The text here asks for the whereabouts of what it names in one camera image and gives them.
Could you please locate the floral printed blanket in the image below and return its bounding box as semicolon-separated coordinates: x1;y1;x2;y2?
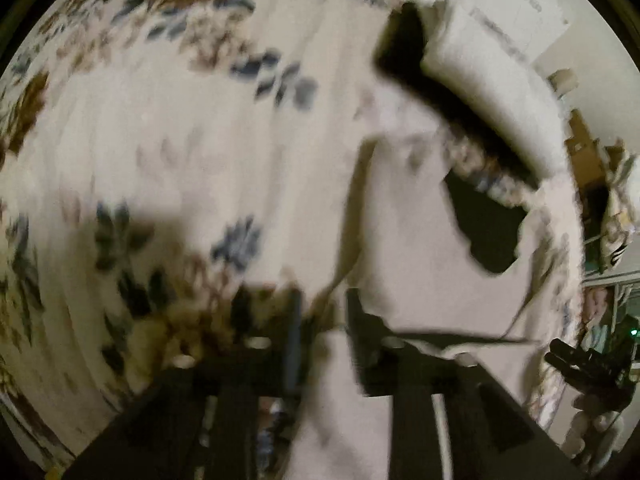
0;0;586;471

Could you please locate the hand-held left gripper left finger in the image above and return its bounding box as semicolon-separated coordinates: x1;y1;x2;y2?
62;287;308;480

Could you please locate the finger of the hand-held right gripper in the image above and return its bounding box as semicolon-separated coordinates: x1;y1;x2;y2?
544;338;601;388

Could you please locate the white small garment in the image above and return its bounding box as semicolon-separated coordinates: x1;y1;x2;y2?
286;132;548;480

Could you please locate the dark cloth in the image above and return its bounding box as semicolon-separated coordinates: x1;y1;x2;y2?
444;170;530;276

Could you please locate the white pillow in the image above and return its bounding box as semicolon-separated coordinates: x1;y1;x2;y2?
419;0;570;181

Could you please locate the white fluffy bundle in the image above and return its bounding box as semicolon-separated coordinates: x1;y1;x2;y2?
562;394;628;471

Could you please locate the patterned hanging cloth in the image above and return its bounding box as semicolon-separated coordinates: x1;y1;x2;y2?
599;149;640;273

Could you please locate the long black cloth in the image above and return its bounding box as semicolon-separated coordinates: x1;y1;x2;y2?
374;1;542;192

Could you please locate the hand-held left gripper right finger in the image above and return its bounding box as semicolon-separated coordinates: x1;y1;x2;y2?
345;287;587;480

